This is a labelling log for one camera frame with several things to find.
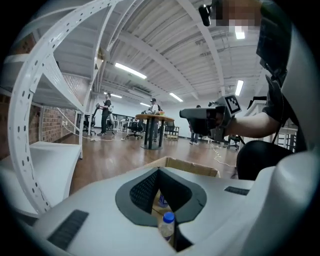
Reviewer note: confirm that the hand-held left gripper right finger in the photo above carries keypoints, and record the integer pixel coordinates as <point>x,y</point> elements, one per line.
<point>225,220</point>

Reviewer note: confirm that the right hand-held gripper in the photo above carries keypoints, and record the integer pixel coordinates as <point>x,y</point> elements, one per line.
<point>232,106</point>

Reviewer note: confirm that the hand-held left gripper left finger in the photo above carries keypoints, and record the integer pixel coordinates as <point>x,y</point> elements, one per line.
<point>100,225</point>

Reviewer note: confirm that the brown cardboard box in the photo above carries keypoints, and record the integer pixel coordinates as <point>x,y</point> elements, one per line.
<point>190,166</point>

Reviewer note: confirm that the person's right forearm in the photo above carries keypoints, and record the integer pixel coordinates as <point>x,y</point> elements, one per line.
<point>255,125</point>

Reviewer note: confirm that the person's right hand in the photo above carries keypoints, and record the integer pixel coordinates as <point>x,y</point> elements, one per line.
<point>219,121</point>

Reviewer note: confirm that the ceiling strip light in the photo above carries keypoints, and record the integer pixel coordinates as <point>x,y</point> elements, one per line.
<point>130,70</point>
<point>176,97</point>
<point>239,87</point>
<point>240,32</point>

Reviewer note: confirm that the yellow black floor tape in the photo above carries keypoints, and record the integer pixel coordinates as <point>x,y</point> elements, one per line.
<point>216,151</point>

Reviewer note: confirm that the round wooden table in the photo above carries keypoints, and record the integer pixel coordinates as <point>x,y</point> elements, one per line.
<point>155,117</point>

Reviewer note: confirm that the black office chair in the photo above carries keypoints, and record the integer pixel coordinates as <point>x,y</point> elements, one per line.
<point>136,127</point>
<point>90,122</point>

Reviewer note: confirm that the person's black clothing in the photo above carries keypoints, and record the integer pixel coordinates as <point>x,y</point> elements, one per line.
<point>262,157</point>

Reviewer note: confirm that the white metal shelving rack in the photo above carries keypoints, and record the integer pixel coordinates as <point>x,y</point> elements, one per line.
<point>50,160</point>

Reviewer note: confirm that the small white desk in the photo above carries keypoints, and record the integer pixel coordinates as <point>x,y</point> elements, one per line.
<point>80,116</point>

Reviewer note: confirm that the person's face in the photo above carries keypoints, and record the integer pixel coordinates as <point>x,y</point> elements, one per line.
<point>240,12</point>

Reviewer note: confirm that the head-worn black camera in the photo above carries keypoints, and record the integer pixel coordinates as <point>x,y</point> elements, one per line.
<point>206,13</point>

